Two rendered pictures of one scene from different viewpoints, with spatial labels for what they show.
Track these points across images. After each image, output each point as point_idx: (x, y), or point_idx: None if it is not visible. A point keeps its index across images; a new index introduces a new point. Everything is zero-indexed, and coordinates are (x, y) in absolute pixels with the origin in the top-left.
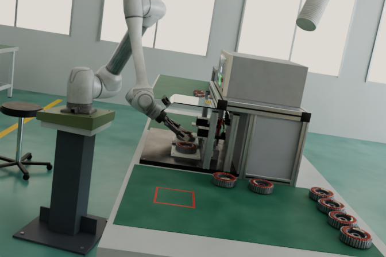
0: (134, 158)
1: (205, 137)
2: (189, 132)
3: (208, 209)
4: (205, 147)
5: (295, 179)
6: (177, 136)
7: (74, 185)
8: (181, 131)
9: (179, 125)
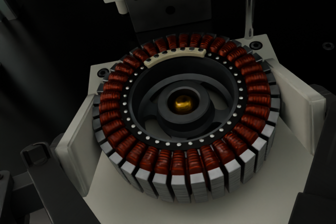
0: None
1: (26, 50)
2: (126, 77)
3: None
4: (258, 14)
5: None
6: (238, 183)
7: None
8: (316, 92)
9: (44, 160)
